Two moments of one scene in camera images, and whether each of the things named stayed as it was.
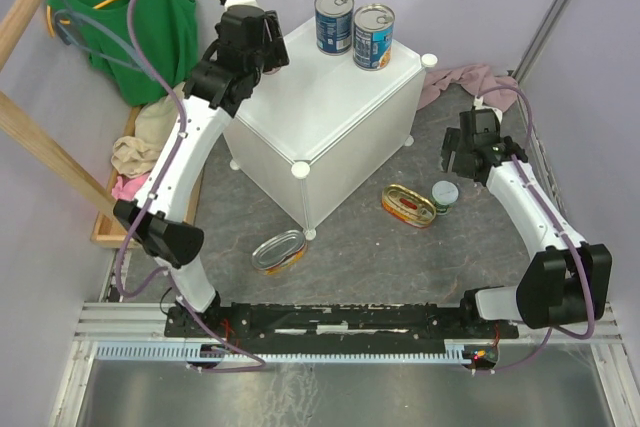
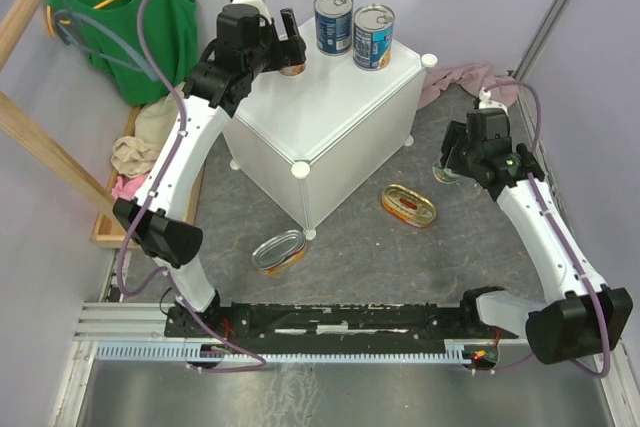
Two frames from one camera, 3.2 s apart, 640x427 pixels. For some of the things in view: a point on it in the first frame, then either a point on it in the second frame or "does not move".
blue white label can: [373, 34] does not move
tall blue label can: [334, 12] does not move
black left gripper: [278, 54] does not move
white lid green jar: [444, 194] → [444, 175]
